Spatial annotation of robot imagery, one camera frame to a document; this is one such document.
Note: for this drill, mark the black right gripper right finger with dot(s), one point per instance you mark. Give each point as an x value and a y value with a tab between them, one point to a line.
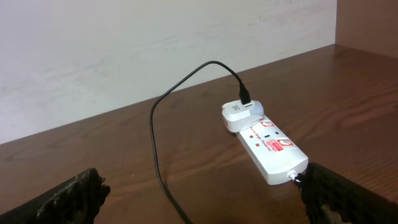
332	198

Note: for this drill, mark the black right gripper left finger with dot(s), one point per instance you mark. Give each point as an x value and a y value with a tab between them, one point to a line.
76	201

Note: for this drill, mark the white surge protector power strip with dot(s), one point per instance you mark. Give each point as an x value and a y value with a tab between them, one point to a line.
277	157

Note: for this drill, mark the white USB wall charger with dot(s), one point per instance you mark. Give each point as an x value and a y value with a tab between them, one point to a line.
238	117

